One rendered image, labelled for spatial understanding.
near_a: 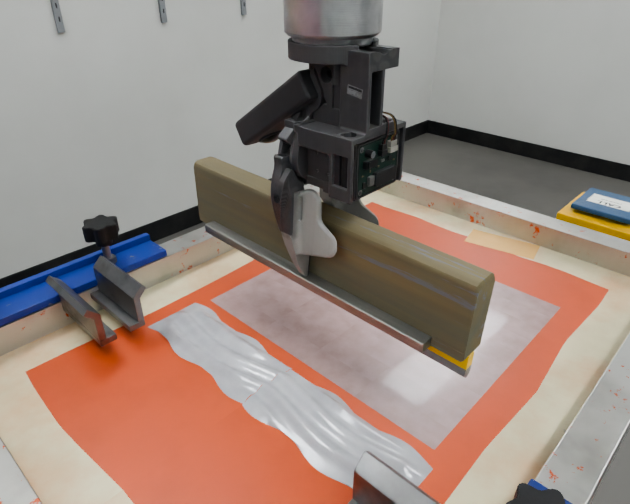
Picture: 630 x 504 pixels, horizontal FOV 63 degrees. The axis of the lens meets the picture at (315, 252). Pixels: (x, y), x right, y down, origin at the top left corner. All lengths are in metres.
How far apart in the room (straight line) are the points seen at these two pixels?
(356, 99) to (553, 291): 0.45
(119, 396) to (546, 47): 3.86
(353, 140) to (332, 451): 0.27
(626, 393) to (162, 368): 0.47
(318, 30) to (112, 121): 2.27
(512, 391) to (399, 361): 0.12
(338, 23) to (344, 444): 0.35
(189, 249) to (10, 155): 1.80
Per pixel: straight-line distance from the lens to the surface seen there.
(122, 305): 0.64
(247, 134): 0.49
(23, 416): 0.60
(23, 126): 2.48
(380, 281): 0.44
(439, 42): 4.52
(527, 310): 0.71
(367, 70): 0.39
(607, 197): 1.06
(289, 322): 0.64
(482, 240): 0.85
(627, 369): 0.61
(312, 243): 0.46
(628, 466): 1.94
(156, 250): 0.72
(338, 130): 0.41
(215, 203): 0.59
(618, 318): 0.74
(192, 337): 0.62
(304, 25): 0.40
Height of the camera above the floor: 1.35
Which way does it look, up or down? 30 degrees down
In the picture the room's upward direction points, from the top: straight up
